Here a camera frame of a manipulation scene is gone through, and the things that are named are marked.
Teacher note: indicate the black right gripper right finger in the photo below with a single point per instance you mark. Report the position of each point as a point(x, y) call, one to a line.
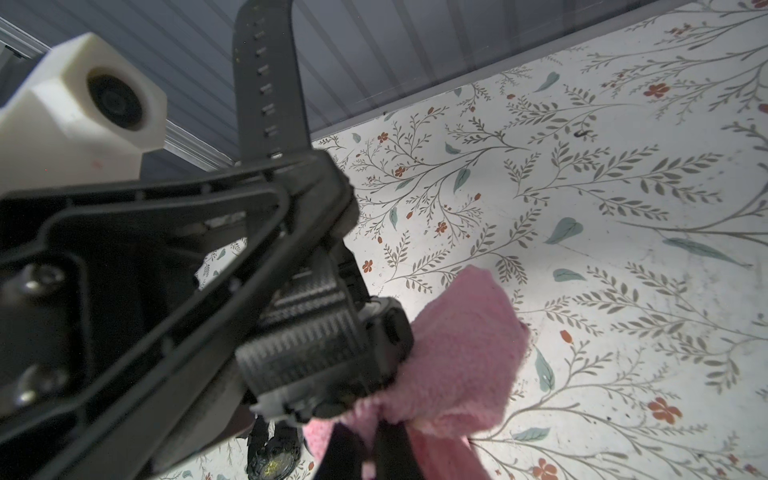
point(393, 453)

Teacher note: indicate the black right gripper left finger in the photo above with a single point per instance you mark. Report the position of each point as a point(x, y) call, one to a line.
point(344, 456)

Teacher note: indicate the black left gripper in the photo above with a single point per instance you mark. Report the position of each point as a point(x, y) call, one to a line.
point(140, 321)

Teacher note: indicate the pink cloth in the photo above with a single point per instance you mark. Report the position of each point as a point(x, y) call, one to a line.
point(468, 347)

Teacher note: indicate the black strap wristwatch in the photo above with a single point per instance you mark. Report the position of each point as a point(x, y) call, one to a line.
point(270, 106)

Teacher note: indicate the green dial watch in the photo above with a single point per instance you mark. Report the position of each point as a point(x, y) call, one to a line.
point(274, 450)

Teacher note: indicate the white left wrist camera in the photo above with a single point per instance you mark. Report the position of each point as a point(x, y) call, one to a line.
point(79, 113)

